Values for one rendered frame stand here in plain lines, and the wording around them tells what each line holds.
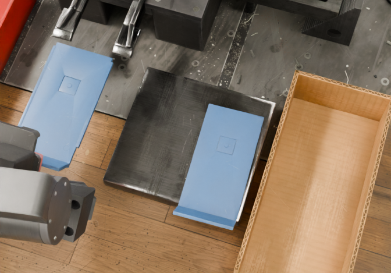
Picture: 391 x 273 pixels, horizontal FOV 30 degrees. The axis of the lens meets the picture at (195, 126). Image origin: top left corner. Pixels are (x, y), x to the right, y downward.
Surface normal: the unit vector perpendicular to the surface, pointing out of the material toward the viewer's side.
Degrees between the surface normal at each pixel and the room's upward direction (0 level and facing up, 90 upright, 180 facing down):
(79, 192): 58
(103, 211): 0
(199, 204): 0
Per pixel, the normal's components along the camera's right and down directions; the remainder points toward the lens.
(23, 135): -0.17, 0.14
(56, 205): 0.98, 0.11
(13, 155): 0.25, -0.95
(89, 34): -0.03, -0.39
